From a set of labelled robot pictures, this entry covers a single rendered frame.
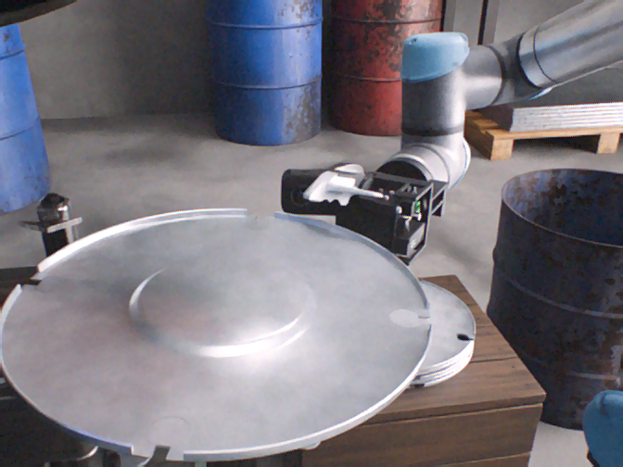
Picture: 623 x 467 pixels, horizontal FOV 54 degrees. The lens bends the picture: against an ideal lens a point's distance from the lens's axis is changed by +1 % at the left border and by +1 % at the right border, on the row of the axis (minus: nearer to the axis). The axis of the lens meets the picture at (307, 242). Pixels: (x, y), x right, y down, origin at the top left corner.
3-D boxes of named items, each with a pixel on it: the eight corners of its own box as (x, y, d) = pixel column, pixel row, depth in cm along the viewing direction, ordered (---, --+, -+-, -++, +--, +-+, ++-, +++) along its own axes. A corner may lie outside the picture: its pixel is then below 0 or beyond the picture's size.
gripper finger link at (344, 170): (343, 157, 54) (375, 171, 62) (327, 155, 55) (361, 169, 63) (331, 208, 54) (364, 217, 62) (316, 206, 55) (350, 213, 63)
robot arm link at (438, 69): (458, 28, 77) (454, 116, 81) (387, 36, 71) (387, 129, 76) (506, 30, 70) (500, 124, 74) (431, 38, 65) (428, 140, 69)
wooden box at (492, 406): (438, 397, 147) (455, 273, 130) (513, 537, 114) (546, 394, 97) (274, 416, 141) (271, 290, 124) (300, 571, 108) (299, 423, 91)
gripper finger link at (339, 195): (366, 173, 48) (400, 187, 56) (300, 161, 50) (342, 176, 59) (357, 211, 48) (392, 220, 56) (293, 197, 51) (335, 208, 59)
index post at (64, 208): (88, 276, 61) (70, 188, 56) (83, 292, 58) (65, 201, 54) (59, 279, 60) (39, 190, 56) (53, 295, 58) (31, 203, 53)
